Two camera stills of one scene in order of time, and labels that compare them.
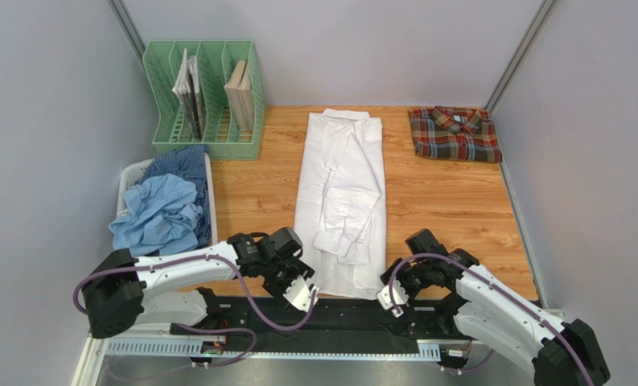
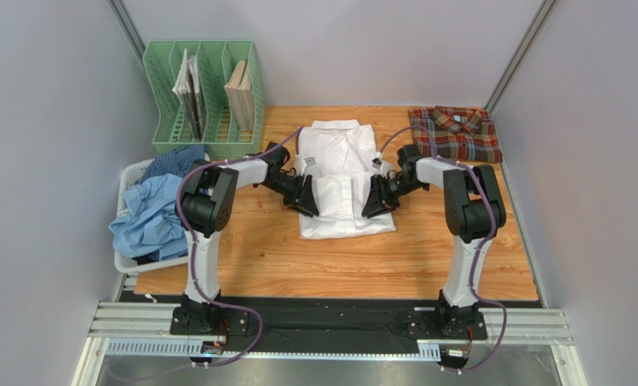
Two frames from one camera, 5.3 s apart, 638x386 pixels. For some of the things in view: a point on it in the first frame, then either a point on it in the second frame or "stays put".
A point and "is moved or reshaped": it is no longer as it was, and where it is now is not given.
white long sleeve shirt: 339,205 is moved or reshaped
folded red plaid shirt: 454,133 stays put
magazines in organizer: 190,89 stays put
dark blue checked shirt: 190,163 stays put
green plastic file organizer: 211,94 stays put
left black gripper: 298,268 -> 306,201
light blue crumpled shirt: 163,216 stays put
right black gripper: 410,277 -> 379,189
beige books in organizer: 240,91 stays put
